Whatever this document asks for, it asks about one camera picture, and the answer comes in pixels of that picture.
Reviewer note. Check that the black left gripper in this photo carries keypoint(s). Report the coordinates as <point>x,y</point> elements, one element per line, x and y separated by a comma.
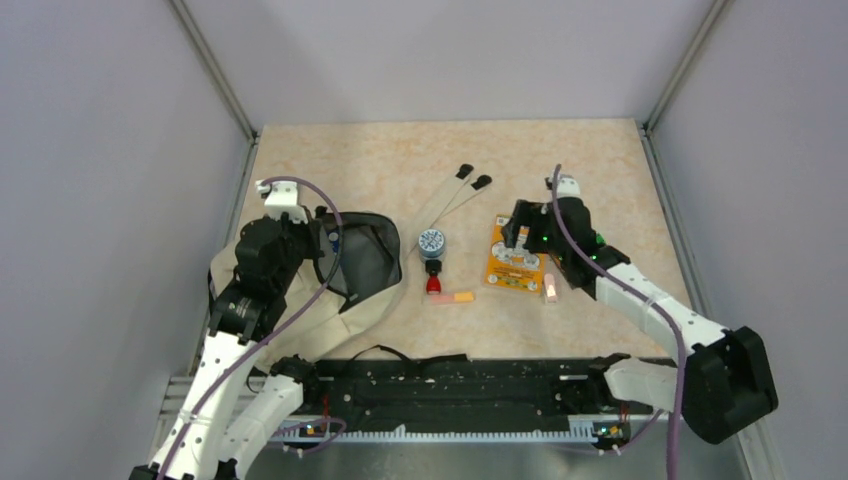
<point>311,229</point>

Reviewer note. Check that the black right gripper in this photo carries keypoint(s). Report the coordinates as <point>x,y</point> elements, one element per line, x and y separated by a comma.
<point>537,212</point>

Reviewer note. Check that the orange activity book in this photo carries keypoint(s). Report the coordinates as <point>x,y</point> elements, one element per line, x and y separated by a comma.
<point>513,269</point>

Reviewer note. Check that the cream canvas backpack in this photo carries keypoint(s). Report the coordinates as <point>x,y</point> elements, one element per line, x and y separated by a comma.
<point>340,296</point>

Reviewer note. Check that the blue illustrated book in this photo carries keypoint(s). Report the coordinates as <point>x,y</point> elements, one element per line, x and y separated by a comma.
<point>336,240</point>

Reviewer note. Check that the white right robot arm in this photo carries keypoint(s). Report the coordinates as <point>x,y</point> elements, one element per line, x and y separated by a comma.
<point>720,382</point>

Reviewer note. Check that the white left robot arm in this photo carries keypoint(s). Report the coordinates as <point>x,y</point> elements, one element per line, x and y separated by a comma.
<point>208,440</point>

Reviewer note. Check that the orange pink highlighter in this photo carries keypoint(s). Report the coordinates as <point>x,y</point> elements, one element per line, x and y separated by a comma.
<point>463,297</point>

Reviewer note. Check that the red black glue bottle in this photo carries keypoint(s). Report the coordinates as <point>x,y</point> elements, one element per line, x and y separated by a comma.
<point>433,268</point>

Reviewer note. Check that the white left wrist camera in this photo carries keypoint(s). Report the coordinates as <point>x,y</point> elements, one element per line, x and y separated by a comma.
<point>281,200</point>

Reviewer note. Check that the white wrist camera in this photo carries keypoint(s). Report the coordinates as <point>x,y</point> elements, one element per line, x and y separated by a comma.
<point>281,200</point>
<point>563,186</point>

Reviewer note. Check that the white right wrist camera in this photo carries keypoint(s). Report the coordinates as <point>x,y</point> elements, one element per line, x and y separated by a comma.
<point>563,186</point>

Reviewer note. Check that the aluminium frame rail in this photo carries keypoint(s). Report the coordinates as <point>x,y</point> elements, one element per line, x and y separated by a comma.
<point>227,96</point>

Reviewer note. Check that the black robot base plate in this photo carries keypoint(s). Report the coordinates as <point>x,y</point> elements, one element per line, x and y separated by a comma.
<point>455,395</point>

